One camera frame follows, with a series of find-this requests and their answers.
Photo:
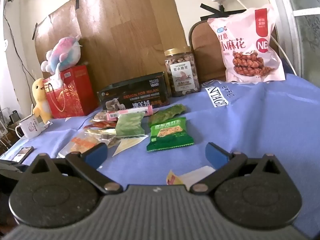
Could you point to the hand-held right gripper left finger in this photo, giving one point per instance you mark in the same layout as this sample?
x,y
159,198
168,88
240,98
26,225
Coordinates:
x,y
96,153

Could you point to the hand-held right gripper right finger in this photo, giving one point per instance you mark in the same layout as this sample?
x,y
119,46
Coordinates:
x,y
216,155

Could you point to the clear orange snack packet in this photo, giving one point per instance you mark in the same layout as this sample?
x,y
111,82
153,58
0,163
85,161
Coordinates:
x,y
80,142

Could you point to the gold snack packet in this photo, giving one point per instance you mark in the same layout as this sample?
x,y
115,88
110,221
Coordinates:
x,y
100,131

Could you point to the white triangular packet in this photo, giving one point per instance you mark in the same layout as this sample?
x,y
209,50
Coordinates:
x,y
127,145

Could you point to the clear nut packet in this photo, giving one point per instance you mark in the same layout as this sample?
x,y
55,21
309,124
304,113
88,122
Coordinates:
x,y
100,116

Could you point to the white yellow snack packet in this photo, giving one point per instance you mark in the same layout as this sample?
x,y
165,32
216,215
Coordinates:
x,y
185,178

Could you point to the light green snack packet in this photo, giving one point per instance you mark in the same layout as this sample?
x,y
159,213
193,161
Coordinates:
x,y
130,125

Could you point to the dark green cracker packet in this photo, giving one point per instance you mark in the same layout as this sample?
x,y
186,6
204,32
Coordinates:
x,y
170,135

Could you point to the pink bar packet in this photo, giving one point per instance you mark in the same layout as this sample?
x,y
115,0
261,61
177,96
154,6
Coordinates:
x,y
130,113

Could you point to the green leaf-print packet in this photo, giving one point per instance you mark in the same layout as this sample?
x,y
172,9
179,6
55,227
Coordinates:
x,y
167,112

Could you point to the black printed box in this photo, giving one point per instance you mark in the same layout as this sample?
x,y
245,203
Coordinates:
x,y
140,92

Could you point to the blue printed bedsheet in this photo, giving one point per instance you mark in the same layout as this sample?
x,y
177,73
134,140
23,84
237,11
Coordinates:
x,y
250,120

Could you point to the red gift bag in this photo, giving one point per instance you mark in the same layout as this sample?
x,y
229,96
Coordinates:
x,y
60,100

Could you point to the red box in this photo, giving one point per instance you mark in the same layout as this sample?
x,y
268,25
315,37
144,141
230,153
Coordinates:
x,y
82,90

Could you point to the white enamel mug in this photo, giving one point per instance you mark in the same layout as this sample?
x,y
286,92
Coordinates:
x,y
30,127

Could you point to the black smartphone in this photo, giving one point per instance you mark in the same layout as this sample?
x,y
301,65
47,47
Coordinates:
x,y
23,153

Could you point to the yellow duck plush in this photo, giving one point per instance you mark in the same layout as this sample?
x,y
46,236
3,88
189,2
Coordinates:
x,y
40,92

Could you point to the clear nut jar gold lid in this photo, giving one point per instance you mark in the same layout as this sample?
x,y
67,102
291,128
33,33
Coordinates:
x,y
182,75

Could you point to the pink blue plush toy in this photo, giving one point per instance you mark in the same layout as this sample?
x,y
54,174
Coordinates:
x,y
65,52

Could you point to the large pink snack bag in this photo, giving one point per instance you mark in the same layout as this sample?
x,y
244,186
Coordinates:
x,y
250,42

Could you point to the wooden board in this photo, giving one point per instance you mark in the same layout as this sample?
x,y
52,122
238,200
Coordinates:
x,y
125,30

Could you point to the crossed black tape strips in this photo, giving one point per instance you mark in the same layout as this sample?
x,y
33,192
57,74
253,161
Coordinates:
x,y
212,8

